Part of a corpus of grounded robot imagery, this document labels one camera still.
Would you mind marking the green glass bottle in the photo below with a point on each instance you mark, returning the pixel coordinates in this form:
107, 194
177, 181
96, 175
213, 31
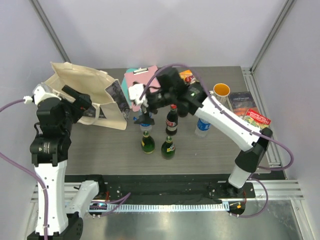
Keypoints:
168, 148
147, 143

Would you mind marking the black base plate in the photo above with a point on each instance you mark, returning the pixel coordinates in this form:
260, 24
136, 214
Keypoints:
172, 188

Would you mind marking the Pocari Sweat plastic bottle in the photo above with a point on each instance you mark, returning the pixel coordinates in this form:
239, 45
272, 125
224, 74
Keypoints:
144, 127

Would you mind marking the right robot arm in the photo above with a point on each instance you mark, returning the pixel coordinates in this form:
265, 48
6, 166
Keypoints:
197, 101

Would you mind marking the slotted cable duct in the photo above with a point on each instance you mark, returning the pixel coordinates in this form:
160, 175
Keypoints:
143, 208

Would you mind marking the dark purple book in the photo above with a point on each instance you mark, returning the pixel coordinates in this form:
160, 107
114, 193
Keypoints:
241, 102

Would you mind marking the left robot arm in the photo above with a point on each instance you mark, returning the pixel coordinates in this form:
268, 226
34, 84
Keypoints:
49, 155

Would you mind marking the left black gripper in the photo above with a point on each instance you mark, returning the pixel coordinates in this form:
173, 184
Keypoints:
82, 102

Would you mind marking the canvas tote bag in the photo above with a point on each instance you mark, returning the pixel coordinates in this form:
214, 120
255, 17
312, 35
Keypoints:
109, 108

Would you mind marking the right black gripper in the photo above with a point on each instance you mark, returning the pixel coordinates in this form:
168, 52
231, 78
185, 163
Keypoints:
145, 117

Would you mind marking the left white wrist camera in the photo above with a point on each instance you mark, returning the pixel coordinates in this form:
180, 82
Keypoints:
40, 93

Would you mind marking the Roald Dahl book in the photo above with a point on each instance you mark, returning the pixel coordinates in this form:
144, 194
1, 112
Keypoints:
186, 75

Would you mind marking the pink clipboard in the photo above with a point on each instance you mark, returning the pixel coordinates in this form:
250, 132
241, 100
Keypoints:
141, 76

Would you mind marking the teal clipboard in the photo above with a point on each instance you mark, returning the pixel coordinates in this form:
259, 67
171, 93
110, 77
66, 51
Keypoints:
124, 86

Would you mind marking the red Treehouse book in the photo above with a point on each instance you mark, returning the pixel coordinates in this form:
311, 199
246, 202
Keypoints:
256, 119

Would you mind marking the white mug orange inside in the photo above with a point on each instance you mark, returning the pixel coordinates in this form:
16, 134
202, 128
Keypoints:
221, 92

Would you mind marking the Coca-Cola glass bottle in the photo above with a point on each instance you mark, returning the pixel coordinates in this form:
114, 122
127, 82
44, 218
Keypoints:
182, 112
172, 121

